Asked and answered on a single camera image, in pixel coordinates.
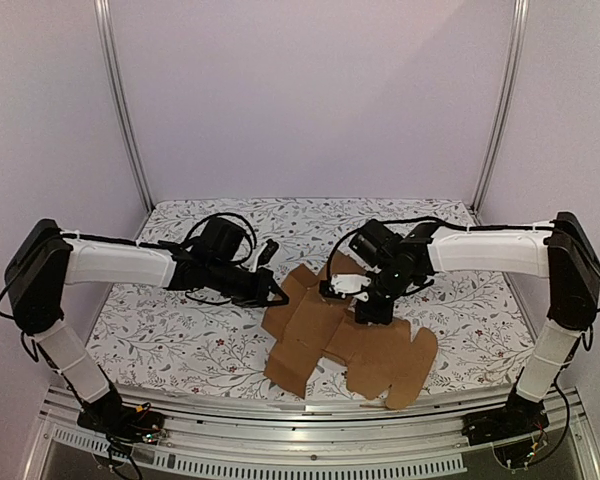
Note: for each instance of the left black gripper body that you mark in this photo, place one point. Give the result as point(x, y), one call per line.
point(246, 292)

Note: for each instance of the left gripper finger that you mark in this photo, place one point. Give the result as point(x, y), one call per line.
point(274, 290)
point(263, 303)

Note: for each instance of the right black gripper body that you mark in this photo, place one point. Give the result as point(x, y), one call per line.
point(375, 305)

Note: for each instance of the brown cardboard box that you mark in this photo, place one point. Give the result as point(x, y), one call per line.
point(378, 359)

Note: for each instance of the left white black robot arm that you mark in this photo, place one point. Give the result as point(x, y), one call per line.
point(219, 253)

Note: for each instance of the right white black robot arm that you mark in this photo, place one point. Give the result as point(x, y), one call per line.
point(557, 250)

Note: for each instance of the floral patterned table mat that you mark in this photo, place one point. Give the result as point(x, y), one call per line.
point(465, 331)

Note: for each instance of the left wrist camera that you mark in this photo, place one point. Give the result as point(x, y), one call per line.
point(264, 254)

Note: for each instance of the aluminium front rail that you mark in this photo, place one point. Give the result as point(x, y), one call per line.
point(227, 438)

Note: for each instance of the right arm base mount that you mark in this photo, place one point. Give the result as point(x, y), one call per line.
point(518, 416)

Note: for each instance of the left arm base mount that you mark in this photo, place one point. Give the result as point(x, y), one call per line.
point(131, 424)

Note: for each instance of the left aluminium frame post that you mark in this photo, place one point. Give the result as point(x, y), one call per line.
point(115, 79)

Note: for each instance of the aluminium frame post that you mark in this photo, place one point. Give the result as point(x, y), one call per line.
point(504, 102)
point(115, 79)

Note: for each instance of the right aluminium frame post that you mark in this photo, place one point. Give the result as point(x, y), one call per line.
point(504, 102)

